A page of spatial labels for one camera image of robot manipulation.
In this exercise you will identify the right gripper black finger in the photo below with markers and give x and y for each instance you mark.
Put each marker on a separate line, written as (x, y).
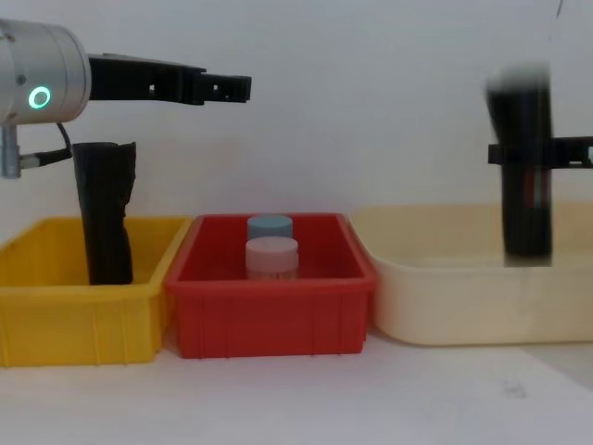
(533, 155)

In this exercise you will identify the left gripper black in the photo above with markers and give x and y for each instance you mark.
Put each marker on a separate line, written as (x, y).
(134, 79)

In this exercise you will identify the left robot arm silver joint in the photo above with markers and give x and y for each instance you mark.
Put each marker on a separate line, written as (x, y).
(41, 69)

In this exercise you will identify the jar with blue lid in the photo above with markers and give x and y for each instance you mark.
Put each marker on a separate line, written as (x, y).
(270, 227)

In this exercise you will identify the cream plastic bin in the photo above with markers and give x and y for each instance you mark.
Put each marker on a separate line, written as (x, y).
(463, 301)

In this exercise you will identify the jar with pink lid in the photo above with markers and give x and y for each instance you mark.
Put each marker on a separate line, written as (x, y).
(271, 257)

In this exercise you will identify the red plastic bin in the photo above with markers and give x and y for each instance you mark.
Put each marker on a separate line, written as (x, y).
(268, 315)

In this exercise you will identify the yellow plastic bin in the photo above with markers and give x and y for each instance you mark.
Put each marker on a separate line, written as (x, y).
(69, 320)

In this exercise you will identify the white table cloth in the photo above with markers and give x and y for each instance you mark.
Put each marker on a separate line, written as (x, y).
(296, 403)

